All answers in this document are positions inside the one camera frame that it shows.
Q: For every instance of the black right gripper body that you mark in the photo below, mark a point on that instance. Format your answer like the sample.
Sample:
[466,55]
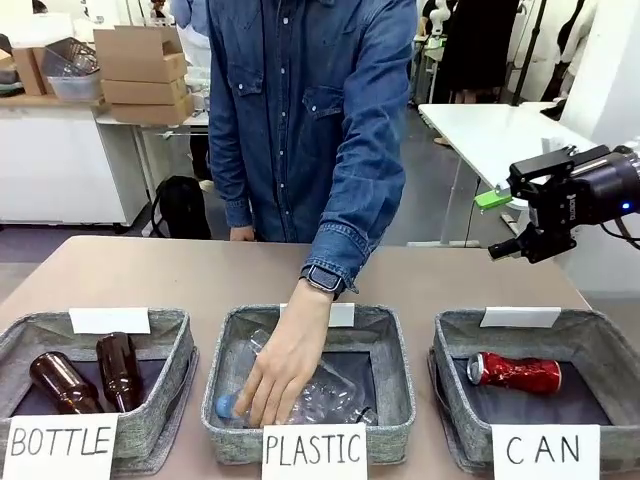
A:
[595,185]

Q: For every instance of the crushed red can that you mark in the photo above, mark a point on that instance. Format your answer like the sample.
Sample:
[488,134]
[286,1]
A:
[520,372]

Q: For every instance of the clear plastic bottle dark cap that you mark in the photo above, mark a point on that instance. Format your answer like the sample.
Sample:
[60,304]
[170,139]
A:
[335,395]

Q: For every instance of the brown glass bottle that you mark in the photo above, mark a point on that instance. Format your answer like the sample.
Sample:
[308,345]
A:
[117,370]
[60,382]

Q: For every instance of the person right forearm denim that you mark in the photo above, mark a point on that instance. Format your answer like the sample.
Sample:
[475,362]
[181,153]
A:
[235,190]

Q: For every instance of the person left forearm denim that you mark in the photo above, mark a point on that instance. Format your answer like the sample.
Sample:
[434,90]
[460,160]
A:
[360,200]

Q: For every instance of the white card on basket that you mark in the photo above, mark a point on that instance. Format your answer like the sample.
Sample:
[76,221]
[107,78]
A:
[520,317]
[110,320]
[345,315]

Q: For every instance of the grey fabric basket can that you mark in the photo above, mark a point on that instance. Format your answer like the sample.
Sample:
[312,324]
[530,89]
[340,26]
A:
[620,370]

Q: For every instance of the grey fabric basket plastic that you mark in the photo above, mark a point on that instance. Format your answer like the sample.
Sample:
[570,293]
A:
[390,360]

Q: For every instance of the paper sign CAN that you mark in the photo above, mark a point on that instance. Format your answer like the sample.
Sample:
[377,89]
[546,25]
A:
[545,450]

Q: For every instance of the grey fabric basket bottle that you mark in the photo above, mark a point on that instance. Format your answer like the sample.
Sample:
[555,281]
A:
[170,360]

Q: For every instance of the person left hand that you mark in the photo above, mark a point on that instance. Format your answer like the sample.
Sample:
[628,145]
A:
[290,350]

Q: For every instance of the person right hand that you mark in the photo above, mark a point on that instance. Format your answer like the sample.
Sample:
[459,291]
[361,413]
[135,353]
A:
[242,233]

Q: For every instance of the white background table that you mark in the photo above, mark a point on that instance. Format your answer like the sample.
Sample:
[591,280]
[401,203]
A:
[480,130]

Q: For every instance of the black stand pole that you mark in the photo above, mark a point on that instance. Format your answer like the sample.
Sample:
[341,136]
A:
[527,55]

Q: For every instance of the dark wrist watch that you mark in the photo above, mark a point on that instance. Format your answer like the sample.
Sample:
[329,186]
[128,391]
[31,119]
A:
[322,280]

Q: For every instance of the person torso denim shirt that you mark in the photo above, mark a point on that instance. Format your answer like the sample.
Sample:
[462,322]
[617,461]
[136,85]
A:
[280,125]

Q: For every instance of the paper sign PLASTIC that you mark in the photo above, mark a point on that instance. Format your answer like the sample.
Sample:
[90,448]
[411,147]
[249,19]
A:
[314,450]

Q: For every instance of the background person light shirt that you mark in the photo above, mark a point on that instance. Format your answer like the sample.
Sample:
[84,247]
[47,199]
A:
[195,30]

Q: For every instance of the flat cardboard box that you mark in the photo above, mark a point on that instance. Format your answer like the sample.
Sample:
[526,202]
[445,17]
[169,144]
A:
[150,112]
[145,91]

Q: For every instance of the open cardboard box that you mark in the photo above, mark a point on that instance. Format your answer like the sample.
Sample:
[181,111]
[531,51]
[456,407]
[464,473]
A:
[140,55]

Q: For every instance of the clear plastic bin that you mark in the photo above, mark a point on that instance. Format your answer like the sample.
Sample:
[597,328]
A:
[75,87]

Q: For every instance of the white cabinet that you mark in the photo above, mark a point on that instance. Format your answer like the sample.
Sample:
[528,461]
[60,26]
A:
[60,160]

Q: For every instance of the dark mesh bin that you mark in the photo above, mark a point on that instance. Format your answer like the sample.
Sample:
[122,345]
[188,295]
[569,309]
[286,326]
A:
[70,57]

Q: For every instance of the small cardboard box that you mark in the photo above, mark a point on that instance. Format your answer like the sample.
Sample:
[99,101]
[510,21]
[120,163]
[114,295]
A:
[27,70]

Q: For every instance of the paper sign BOTTLE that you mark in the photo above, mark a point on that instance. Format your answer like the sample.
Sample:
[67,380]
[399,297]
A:
[60,445]

